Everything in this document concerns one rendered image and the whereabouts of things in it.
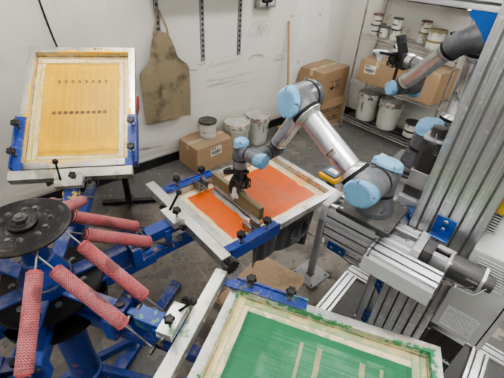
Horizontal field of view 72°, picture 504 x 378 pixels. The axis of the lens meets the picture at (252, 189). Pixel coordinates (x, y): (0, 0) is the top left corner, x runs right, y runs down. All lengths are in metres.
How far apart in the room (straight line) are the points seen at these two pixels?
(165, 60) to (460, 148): 2.82
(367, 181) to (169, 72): 2.74
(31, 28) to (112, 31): 0.61
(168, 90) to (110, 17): 0.82
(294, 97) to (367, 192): 0.42
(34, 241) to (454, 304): 1.62
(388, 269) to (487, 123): 0.60
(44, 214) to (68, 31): 2.13
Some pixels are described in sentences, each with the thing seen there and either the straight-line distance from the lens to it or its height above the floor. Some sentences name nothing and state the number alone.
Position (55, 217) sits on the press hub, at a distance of 1.39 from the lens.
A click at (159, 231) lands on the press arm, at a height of 1.04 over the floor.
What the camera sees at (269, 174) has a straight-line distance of 2.15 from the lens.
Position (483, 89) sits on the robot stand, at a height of 1.78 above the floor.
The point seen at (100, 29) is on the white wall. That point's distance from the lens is 3.39.
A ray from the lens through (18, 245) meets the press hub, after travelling 1.33.
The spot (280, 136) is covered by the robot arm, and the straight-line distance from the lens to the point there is 1.60.
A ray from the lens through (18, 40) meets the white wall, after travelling 3.25.
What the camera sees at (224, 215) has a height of 0.95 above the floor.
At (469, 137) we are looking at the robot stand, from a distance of 1.43.
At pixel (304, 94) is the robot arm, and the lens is 1.32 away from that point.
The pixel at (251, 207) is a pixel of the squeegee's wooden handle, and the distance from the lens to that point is 1.76.
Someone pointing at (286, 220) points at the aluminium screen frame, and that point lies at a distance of 1.76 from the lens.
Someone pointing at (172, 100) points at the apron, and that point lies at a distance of 3.76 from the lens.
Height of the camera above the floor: 2.13
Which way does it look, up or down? 36 degrees down
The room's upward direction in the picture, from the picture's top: 4 degrees clockwise
